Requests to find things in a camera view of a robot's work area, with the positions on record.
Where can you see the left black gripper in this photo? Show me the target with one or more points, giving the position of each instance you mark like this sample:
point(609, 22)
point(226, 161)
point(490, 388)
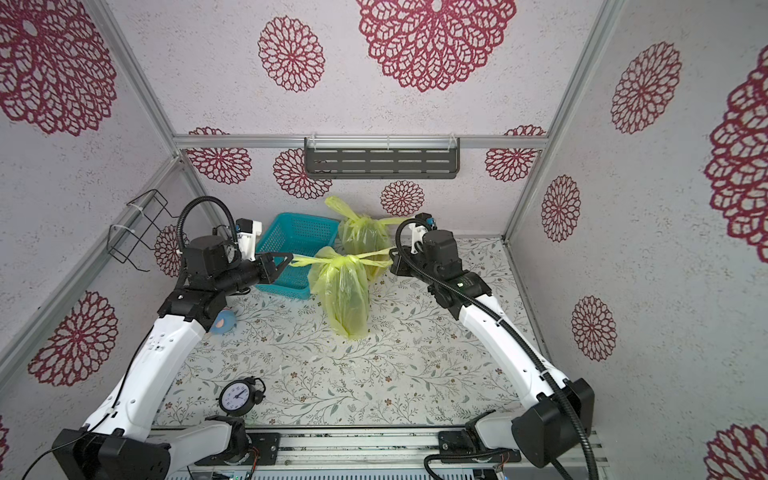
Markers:
point(267, 270)

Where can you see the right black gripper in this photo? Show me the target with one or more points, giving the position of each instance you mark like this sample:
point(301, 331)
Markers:
point(400, 261)

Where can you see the yellow plastic bag top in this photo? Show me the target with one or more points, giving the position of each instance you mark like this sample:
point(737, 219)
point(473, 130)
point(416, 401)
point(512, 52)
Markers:
point(361, 234)

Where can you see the yellow plastic bag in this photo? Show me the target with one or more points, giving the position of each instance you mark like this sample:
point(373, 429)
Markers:
point(361, 234)
point(341, 284)

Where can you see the yellow plastic bag bottom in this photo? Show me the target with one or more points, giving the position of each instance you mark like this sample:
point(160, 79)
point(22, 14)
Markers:
point(341, 284)

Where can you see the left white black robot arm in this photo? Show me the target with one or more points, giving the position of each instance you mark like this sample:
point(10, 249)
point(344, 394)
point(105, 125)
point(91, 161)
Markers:
point(114, 443)

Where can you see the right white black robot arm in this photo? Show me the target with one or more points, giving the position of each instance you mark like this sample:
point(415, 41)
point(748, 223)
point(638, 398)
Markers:
point(558, 411)

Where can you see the plush doll toy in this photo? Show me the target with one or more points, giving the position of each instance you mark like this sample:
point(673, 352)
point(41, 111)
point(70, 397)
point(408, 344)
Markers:
point(225, 321)

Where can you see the teal plastic basket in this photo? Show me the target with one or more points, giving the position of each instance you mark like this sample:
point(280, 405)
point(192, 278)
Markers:
point(298, 234)

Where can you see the black alarm clock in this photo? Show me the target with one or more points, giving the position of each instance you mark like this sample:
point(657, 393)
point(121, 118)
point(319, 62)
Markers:
point(240, 396)

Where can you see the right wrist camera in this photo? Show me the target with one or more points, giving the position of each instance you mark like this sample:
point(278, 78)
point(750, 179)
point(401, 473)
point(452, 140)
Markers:
point(425, 223)

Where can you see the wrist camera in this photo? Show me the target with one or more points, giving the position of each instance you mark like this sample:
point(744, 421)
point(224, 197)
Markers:
point(248, 232)
point(425, 223)

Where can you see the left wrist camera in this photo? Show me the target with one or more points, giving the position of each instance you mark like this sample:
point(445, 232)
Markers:
point(248, 232)

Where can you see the black wire wall rack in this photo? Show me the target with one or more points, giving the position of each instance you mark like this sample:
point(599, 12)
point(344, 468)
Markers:
point(146, 212)

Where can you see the grey wall shelf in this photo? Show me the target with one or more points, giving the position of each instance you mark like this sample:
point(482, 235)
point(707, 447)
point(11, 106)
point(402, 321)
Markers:
point(382, 159)

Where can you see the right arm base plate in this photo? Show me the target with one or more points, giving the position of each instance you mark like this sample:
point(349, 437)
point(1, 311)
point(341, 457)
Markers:
point(457, 446)

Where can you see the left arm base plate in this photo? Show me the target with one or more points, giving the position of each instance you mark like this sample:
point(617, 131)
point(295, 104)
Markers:
point(262, 450)

